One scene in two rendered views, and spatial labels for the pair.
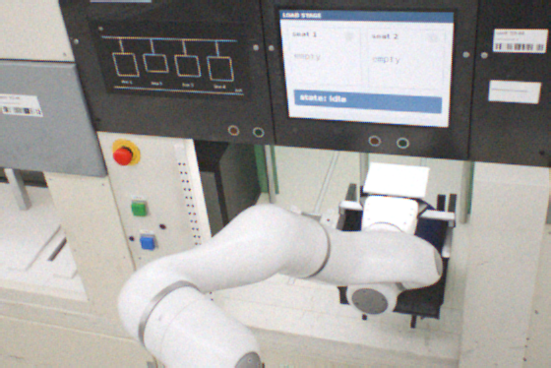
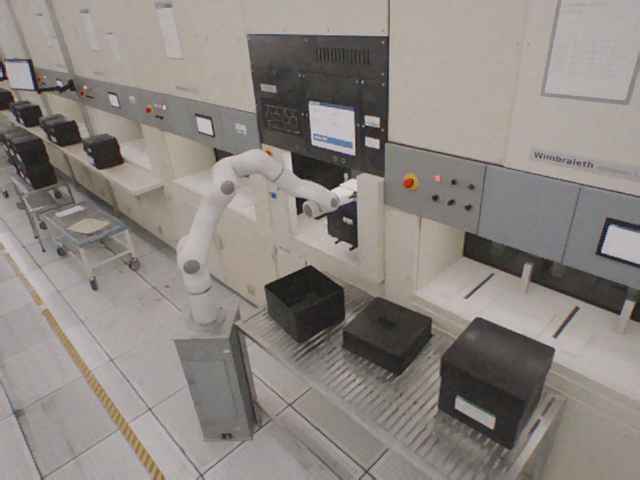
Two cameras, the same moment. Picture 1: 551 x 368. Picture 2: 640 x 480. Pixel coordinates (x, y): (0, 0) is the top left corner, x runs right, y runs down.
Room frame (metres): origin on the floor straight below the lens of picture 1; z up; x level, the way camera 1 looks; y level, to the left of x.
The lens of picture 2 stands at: (-0.78, -0.99, 2.11)
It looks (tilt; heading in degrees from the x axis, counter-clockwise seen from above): 30 degrees down; 26
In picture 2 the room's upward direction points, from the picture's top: 4 degrees counter-clockwise
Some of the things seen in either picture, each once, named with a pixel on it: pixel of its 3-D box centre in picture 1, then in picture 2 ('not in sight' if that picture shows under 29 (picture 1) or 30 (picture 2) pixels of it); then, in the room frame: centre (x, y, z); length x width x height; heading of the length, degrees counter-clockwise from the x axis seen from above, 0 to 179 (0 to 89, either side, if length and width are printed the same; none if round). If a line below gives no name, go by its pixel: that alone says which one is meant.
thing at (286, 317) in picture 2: not in sight; (304, 301); (0.66, -0.19, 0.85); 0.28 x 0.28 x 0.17; 60
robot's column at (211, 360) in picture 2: not in sight; (220, 373); (0.48, 0.27, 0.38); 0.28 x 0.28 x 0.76; 23
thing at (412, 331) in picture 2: not in sight; (387, 329); (0.62, -0.61, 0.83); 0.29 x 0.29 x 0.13; 75
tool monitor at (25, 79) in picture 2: not in sight; (42, 77); (2.08, 3.13, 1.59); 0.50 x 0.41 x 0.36; 158
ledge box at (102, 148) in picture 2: not in sight; (102, 151); (2.03, 2.59, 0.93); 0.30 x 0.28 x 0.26; 65
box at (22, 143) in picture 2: not in sight; (29, 149); (2.07, 3.75, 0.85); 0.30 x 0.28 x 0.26; 67
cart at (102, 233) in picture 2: not in sight; (92, 239); (1.55, 2.49, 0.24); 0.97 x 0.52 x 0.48; 70
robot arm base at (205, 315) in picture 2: not in sight; (202, 303); (0.48, 0.27, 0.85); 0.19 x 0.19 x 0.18
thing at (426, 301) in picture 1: (395, 238); (354, 213); (1.10, -0.29, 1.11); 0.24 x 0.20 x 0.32; 67
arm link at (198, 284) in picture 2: not in sight; (193, 262); (0.50, 0.29, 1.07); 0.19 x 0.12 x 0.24; 41
